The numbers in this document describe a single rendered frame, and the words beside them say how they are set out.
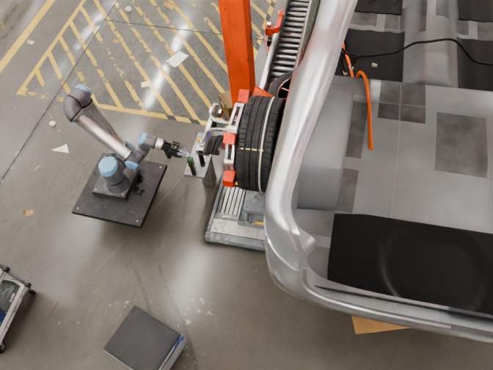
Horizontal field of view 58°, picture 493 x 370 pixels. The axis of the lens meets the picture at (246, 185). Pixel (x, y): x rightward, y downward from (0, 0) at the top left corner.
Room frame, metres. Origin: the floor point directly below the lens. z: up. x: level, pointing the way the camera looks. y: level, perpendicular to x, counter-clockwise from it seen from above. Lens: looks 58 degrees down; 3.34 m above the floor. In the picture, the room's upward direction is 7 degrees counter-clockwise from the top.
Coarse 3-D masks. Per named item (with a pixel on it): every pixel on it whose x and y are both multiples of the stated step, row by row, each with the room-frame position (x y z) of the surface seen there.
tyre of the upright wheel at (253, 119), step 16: (256, 96) 2.10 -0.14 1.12; (256, 112) 1.91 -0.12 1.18; (272, 112) 1.89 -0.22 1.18; (240, 128) 1.82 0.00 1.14; (256, 128) 1.79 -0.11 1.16; (272, 128) 1.77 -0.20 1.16; (240, 144) 1.73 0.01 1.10; (256, 144) 1.71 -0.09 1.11; (272, 144) 1.69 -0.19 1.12; (240, 160) 1.66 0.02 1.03; (256, 160) 1.64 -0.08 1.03; (272, 160) 1.63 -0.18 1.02; (240, 176) 1.62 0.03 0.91; (256, 176) 1.59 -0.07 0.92
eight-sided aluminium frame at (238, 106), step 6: (234, 108) 2.02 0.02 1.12; (240, 108) 2.01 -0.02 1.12; (234, 114) 1.97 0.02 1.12; (240, 114) 1.96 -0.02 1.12; (240, 120) 1.93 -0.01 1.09; (228, 126) 1.87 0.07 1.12; (234, 126) 1.86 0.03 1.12; (228, 132) 1.84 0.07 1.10; (234, 132) 1.83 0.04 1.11; (228, 150) 1.76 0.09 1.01; (234, 150) 1.75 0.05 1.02; (228, 156) 1.74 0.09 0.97; (234, 156) 1.73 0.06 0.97; (228, 162) 1.70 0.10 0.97; (234, 162) 1.70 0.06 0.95; (228, 168) 1.71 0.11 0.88; (234, 168) 1.70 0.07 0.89
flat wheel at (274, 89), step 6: (288, 72) 2.92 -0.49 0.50; (282, 78) 2.86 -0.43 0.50; (288, 78) 2.86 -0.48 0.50; (276, 84) 2.79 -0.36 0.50; (282, 84) 2.79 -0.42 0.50; (288, 84) 2.83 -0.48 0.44; (270, 90) 2.73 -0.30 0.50; (276, 90) 2.72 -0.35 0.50; (282, 90) 2.75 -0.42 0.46; (276, 96) 2.65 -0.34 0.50; (282, 96) 2.79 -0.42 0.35
